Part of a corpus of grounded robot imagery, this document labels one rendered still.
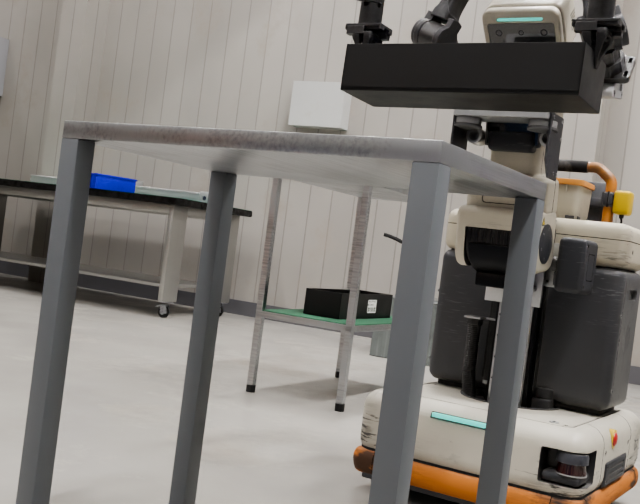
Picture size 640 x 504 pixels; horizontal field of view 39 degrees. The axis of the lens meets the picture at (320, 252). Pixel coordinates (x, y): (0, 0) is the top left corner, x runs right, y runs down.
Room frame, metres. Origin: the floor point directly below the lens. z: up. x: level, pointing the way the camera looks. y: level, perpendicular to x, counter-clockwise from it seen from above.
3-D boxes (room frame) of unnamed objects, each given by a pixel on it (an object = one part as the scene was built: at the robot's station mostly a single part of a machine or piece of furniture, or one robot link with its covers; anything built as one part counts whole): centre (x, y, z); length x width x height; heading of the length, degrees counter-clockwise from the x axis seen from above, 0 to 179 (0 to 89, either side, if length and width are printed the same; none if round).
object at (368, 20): (2.26, -0.05, 1.21); 0.10 x 0.07 x 0.07; 59
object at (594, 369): (2.69, -0.64, 0.59); 0.55 x 0.34 x 0.83; 59
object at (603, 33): (1.97, -0.52, 1.14); 0.07 x 0.07 x 0.09; 59
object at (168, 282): (7.41, 2.02, 0.50); 2.76 x 1.09 x 1.00; 62
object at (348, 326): (4.16, -0.17, 0.55); 0.91 x 0.46 x 1.10; 153
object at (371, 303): (4.16, -0.17, 0.41); 0.57 x 0.17 x 0.11; 153
